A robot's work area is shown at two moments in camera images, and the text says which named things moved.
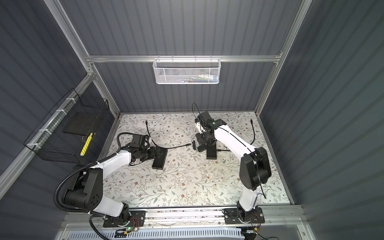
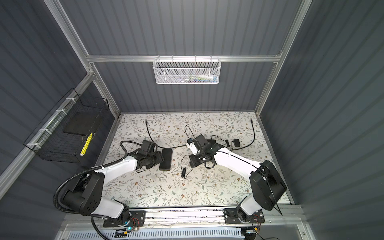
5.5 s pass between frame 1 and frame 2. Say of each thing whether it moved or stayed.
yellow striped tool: stayed
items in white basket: stayed
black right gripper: moved
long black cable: stayed
